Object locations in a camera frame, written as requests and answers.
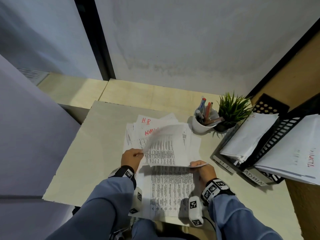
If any person's right hand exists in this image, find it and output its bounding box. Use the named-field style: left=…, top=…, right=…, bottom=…
left=190, top=160, right=217, bottom=184

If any person's left hand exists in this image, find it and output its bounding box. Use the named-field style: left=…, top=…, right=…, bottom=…
left=121, top=148, right=144, bottom=173

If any printed paper sheet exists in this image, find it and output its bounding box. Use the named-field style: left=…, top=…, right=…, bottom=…
left=220, top=113, right=279, bottom=164
left=255, top=114, right=320, bottom=185
left=140, top=123, right=208, bottom=169

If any pile of printed papers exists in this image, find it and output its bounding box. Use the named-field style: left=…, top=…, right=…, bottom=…
left=122, top=112, right=202, bottom=223

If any person's right forearm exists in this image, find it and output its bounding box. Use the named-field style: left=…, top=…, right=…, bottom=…
left=209, top=195, right=283, bottom=240

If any person's left forearm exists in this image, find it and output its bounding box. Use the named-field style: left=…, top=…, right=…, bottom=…
left=47, top=177, right=135, bottom=240

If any black left wrist band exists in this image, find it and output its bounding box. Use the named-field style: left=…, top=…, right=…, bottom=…
left=109, top=165, right=137, bottom=189

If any black wrist band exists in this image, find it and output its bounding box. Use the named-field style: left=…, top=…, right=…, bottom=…
left=201, top=178, right=235, bottom=207
left=109, top=165, right=137, bottom=189

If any black right wrist band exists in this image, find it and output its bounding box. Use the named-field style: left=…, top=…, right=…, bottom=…
left=201, top=178, right=235, bottom=207

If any beige table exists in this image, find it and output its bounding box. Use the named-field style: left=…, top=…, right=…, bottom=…
left=42, top=100, right=304, bottom=240

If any white pen cup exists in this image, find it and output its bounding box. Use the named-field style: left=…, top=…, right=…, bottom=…
left=192, top=108, right=220, bottom=134

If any brown pen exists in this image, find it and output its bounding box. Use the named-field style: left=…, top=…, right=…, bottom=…
left=204, top=117, right=225, bottom=125

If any green potted plant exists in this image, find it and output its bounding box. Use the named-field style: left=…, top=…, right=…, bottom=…
left=214, top=92, right=253, bottom=133

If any grey partition panel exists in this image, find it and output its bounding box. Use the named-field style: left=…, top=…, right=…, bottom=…
left=0, top=54, right=81, bottom=240

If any grey vent grille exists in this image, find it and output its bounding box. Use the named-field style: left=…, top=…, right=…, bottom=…
left=17, top=68, right=50, bottom=85

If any black corner trim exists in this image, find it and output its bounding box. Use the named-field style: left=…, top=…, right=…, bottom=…
left=246, top=18, right=320, bottom=98

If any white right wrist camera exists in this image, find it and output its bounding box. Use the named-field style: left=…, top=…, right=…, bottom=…
left=188, top=196, right=204, bottom=227

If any black cable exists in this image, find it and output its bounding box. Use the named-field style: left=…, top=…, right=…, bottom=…
left=202, top=217, right=216, bottom=229

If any black wall post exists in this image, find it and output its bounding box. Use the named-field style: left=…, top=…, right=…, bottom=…
left=73, top=0, right=116, bottom=81

